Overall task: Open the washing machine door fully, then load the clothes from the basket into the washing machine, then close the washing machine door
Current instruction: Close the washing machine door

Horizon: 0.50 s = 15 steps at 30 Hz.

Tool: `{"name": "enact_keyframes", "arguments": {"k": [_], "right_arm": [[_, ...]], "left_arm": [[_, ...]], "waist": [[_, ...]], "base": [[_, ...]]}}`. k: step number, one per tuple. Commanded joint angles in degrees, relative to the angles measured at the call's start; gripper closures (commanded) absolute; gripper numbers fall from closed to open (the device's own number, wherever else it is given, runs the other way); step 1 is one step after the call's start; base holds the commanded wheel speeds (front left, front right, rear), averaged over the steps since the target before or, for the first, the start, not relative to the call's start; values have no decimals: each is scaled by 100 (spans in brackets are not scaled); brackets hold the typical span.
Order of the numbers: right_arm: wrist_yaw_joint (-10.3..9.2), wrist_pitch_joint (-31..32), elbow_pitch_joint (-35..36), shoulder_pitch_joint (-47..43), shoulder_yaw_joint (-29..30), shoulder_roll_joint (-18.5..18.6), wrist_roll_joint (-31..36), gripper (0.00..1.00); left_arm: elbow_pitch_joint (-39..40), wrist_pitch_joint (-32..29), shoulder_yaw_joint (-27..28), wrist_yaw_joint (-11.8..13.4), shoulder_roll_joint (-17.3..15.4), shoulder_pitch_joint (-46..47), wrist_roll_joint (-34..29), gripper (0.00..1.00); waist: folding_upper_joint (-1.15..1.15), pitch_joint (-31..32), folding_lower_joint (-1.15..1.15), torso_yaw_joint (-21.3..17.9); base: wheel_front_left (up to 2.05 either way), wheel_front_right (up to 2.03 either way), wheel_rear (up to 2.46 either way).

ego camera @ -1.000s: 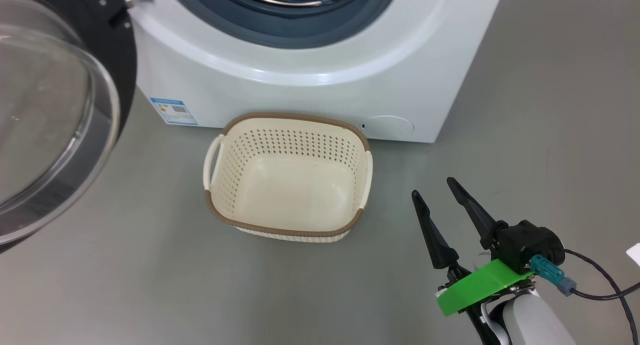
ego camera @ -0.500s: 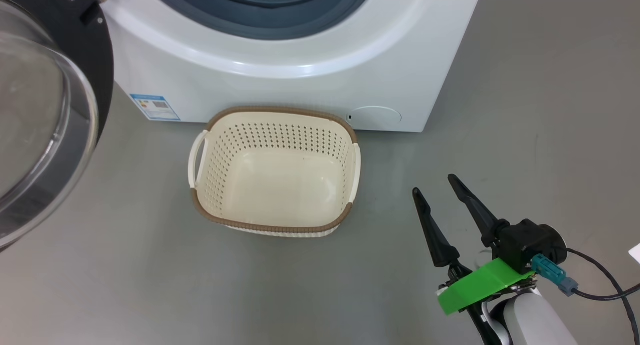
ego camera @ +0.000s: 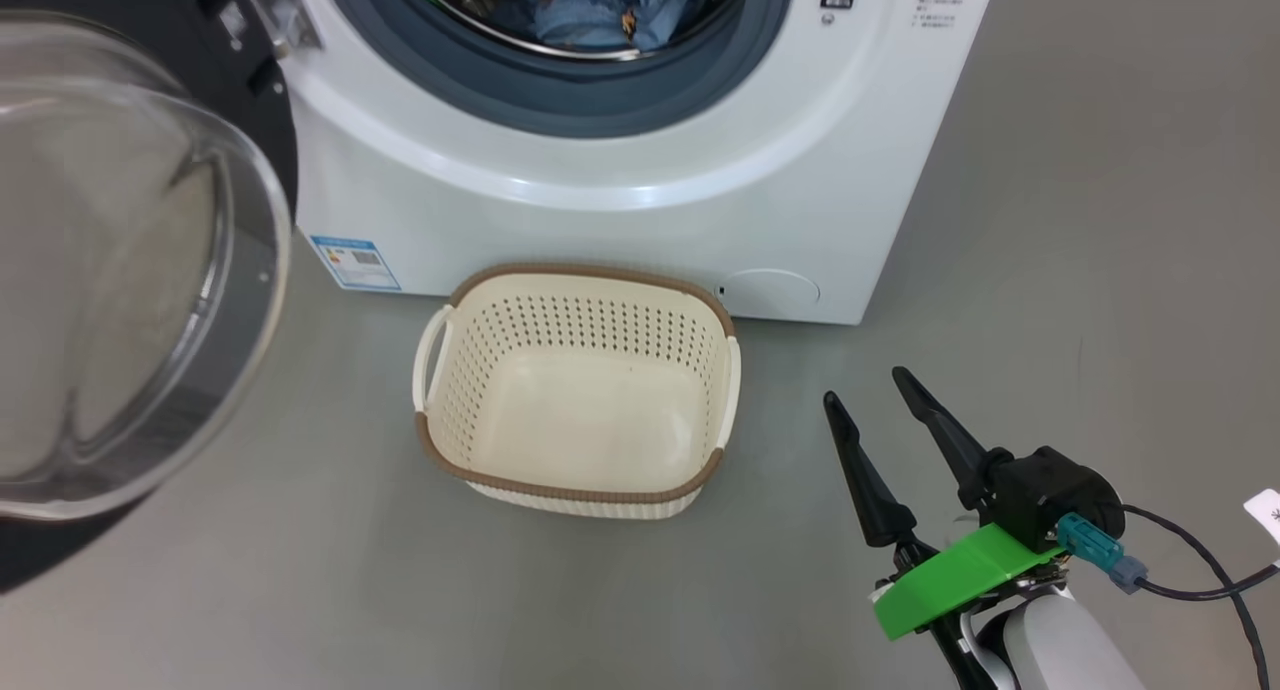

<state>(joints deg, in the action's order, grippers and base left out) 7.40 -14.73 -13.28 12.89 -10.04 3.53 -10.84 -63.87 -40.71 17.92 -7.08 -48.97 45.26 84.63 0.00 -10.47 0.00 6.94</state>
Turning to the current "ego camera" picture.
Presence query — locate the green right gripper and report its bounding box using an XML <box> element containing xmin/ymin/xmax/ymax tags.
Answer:
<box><xmin>823</xmin><ymin>367</ymin><xmax>1066</xmax><ymax>690</ymax></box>

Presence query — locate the blue bear print garment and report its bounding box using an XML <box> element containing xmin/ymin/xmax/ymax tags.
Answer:
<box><xmin>535</xmin><ymin>0</ymin><xmax>706</xmax><ymax>53</ymax></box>

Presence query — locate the glass washing machine door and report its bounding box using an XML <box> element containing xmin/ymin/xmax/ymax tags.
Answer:
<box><xmin>0</xmin><ymin>0</ymin><xmax>301</xmax><ymax>596</ymax></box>

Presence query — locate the white front-load washing machine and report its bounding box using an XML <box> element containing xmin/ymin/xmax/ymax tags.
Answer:
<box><xmin>285</xmin><ymin>0</ymin><xmax>1001</xmax><ymax>326</ymax></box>

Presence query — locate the steel washer drum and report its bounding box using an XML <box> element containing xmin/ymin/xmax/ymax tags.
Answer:
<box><xmin>405</xmin><ymin>0</ymin><xmax>746</xmax><ymax>63</ymax></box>

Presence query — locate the round filter access cover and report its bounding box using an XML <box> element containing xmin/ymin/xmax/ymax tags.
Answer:
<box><xmin>722</xmin><ymin>268</ymin><xmax>821</xmax><ymax>321</ymax></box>

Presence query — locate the cream perforated laundry basket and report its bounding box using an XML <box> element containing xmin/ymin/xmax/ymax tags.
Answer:
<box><xmin>412</xmin><ymin>262</ymin><xmax>743</xmax><ymax>521</ymax></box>

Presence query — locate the blue energy label sticker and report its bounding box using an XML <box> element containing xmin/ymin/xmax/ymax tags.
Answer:
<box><xmin>308</xmin><ymin>235</ymin><xmax>403</xmax><ymax>293</ymax></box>

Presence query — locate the teal cable connector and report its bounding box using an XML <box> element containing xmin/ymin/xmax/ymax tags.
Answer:
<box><xmin>1057</xmin><ymin>513</ymin><xmax>1149</xmax><ymax>594</ymax></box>

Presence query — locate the thin black cable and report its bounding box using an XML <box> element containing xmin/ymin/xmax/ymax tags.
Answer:
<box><xmin>1120</xmin><ymin>505</ymin><xmax>1280</xmax><ymax>690</ymax></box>

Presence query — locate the white cable tag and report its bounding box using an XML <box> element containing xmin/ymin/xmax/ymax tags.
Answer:
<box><xmin>1243</xmin><ymin>488</ymin><xmax>1280</xmax><ymax>546</ymax></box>

